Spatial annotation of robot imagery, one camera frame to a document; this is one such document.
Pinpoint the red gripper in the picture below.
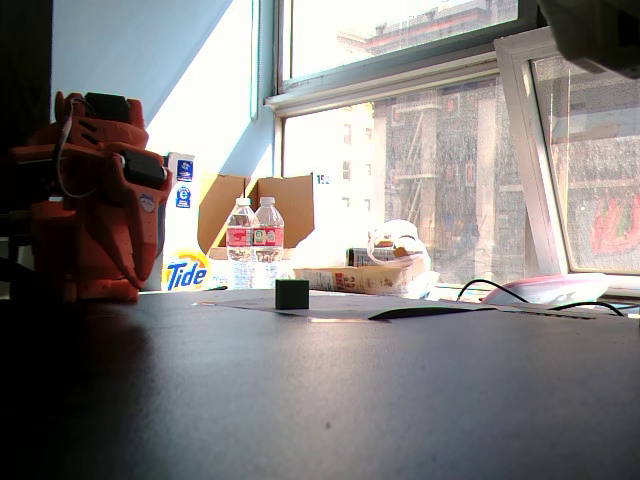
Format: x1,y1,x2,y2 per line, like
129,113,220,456
101,186,172,292

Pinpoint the green cube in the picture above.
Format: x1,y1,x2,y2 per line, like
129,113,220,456
274,278,310,310

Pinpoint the white numbered grid paper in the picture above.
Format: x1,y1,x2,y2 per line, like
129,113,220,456
192,291,497,322

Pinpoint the open Tide detergent box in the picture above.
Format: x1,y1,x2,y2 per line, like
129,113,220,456
160,151,332,293

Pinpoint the clear plastic water bottle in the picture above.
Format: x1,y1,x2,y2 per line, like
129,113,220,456
225,196,258,291
252,195,286,291

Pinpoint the printed cardboard food tray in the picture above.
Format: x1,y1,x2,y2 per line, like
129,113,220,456
293,264,427,297

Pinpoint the rolled printed package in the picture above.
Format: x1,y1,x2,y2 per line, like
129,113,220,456
346,246,402,267

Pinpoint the clear plastic bag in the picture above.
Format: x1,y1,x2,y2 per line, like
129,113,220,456
292,218,442,301

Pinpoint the pink white pencil case lid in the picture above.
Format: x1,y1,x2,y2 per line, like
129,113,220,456
479,272,612,306

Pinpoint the white window frame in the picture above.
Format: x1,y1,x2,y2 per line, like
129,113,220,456
249,0,640,297

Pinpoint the thin black adapter cable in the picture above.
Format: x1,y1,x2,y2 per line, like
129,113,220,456
456,278,626,318

